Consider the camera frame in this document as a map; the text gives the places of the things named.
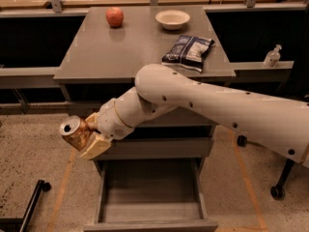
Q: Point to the grey bottom drawer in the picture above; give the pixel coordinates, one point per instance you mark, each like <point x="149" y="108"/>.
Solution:
<point x="150" y="195"/>

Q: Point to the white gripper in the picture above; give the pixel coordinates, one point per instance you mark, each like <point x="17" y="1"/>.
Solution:
<point x="110" y="121"/>

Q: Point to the black office chair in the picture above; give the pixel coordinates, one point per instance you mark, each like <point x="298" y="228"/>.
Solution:
<point x="295" y="87"/>

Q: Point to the clear sanitizer bottle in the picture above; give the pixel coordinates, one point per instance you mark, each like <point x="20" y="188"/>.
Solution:
<point x="273" y="57"/>

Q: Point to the red apple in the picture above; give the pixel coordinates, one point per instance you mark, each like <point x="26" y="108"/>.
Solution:
<point x="114" y="17"/>

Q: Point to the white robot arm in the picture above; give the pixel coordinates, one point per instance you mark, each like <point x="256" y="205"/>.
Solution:
<point x="281" y="125"/>

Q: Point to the orange soda can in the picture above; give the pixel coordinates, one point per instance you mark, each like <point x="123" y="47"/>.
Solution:
<point x="75" y="131"/>

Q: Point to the blue chip bag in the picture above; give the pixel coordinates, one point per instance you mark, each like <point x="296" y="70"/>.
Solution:
<point x="189" y="52"/>

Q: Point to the grey middle drawer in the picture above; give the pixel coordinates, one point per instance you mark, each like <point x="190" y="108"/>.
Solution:
<point x="158" y="148"/>

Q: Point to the grey drawer cabinet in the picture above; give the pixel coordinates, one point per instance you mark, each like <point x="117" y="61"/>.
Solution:
<point x="102" y="61"/>

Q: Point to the black wheeled stand base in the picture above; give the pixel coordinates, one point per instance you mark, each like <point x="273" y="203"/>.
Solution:
<point x="20" y="224"/>

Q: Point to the white bowl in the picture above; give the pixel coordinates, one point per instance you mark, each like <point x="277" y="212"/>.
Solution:
<point x="172" y="19"/>

